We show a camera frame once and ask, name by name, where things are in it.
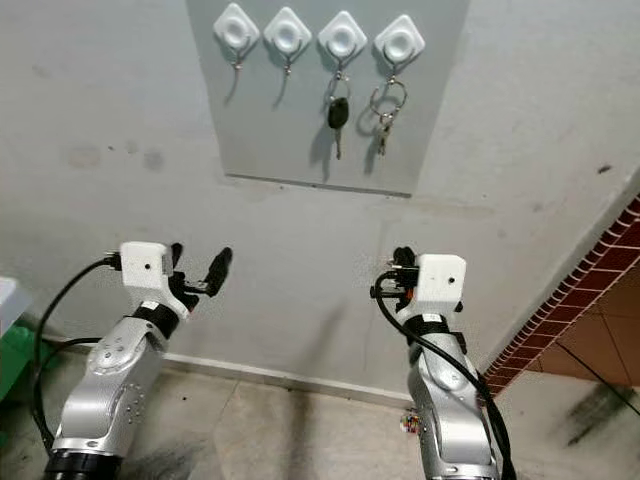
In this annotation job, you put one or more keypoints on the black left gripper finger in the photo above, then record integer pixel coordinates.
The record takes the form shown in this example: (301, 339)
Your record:
(176, 256)
(219, 268)

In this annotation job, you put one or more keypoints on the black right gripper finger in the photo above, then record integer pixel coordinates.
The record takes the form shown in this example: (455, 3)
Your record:
(405, 257)
(392, 290)

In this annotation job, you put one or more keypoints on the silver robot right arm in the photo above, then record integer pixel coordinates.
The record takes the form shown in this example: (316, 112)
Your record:
(450, 410)

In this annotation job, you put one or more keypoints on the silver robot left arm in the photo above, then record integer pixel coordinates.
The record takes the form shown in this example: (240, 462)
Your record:
(105, 390)

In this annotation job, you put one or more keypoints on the colourful bead maze toy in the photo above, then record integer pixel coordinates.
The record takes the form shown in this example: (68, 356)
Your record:
(410, 424)

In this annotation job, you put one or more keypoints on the black car key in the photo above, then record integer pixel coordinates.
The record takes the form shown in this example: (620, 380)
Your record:
(338, 113)

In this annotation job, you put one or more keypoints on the white table with green legs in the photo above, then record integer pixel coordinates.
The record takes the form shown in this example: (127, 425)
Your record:
(12, 350)

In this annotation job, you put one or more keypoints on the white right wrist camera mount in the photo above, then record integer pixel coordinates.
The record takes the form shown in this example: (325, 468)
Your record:
(442, 282)

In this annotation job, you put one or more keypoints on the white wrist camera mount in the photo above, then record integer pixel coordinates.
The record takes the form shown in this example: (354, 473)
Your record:
(442, 282)
(145, 270)

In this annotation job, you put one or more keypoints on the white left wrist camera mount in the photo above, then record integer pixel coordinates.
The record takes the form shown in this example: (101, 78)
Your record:
(145, 270)

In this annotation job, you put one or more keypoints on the grey wall panel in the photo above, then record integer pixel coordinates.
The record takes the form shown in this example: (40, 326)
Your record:
(270, 130)

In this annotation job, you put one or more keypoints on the white wall hook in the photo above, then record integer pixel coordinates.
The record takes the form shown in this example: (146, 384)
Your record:
(342, 38)
(287, 33)
(399, 43)
(236, 28)

